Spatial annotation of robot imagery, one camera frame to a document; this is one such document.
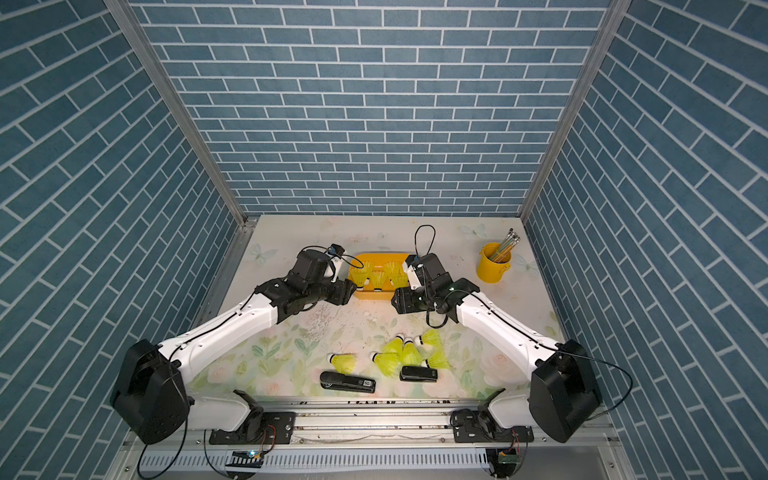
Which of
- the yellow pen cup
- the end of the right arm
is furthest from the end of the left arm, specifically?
the yellow pen cup

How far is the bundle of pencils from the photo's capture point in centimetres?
95

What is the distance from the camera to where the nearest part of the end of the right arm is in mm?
580

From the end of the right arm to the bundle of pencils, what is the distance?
361 mm
